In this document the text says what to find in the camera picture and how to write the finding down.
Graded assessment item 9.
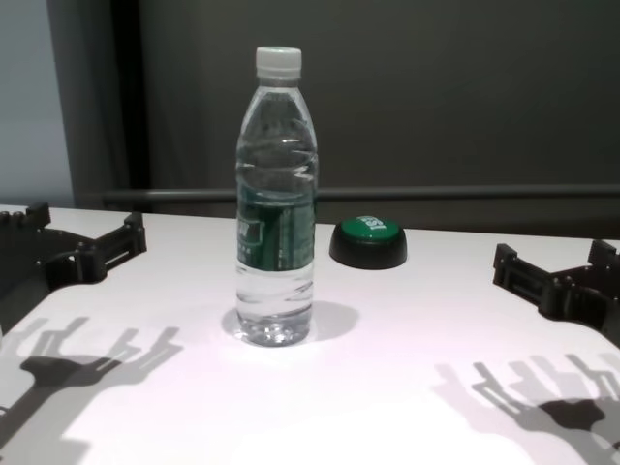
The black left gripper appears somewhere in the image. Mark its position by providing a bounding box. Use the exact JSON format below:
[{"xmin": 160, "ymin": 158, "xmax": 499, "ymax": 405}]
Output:
[{"xmin": 0, "ymin": 202, "xmax": 148, "ymax": 336}]

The clear water bottle green label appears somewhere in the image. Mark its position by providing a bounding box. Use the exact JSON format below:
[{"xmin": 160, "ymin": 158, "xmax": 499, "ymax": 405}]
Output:
[{"xmin": 233, "ymin": 46, "xmax": 320, "ymax": 347}]

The dark horizontal wall rail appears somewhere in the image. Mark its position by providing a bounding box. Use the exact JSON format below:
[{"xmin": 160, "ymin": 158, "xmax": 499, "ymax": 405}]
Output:
[{"xmin": 101, "ymin": 185, "xmax": 620, "ymax": 205}]

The green push button black base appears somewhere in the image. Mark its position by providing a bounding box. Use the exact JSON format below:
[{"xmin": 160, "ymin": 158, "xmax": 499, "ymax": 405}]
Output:
[{"xmin": 328, "ymin": 215, "xmax": 409, "ymax": 269}]

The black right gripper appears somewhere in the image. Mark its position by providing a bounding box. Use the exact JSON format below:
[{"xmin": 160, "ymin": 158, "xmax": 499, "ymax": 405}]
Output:
[{"xmin": 492, "ymin": 238, "xmax": 620, "ymax": 348}]

